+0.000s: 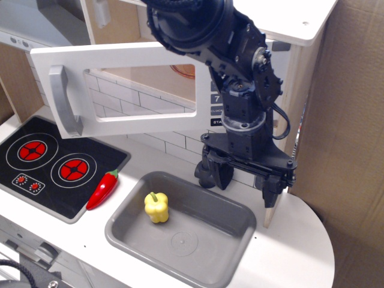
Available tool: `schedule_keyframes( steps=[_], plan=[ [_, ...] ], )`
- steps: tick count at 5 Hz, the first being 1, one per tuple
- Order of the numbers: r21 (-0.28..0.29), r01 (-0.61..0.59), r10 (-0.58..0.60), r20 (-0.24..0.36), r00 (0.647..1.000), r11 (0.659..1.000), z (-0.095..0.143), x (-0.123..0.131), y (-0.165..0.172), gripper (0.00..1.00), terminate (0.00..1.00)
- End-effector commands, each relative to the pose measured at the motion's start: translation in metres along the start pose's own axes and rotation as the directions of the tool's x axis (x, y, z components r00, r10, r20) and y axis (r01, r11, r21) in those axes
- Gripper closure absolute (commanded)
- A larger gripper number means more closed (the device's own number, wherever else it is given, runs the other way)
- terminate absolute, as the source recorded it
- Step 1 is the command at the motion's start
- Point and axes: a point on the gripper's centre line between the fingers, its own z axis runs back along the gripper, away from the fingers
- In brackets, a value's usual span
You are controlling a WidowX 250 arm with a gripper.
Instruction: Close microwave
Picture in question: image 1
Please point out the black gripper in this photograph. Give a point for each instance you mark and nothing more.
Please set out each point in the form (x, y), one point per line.
(250, 147)

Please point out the white microwave door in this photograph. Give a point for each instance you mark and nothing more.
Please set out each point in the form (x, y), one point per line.
(130, 88)

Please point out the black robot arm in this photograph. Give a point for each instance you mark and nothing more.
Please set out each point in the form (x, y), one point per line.
(239, 62)

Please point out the orange bowl inside microwave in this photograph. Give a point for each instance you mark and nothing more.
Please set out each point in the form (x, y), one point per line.
(185, 70)

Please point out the white toy microwave cabinet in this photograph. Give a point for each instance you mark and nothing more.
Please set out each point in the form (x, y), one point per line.
(294, 31)

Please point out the dark grey toy faucet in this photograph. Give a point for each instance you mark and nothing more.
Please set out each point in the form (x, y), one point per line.
(204, 176)

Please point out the grey plastic sink basin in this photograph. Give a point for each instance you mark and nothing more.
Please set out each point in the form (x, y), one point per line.
(201, 243)

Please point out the brown cardboard box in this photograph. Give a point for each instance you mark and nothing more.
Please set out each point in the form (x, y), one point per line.
(340, 153)

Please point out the yellow toy bell pepper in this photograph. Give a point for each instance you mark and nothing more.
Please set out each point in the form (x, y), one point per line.
(156, 207)

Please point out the red toy chili pepper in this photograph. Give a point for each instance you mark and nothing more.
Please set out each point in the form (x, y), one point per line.
(103, 190)

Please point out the black toy stovetop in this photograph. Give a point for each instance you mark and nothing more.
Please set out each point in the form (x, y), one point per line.
(55, 175)

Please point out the grey oven knob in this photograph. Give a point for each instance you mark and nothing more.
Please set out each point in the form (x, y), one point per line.
(46, 253)

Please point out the grey range hood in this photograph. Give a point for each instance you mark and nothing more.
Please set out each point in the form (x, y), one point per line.
(27, 25)

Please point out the grey door handle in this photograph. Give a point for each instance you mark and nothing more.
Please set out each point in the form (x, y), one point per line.
(71, 123)

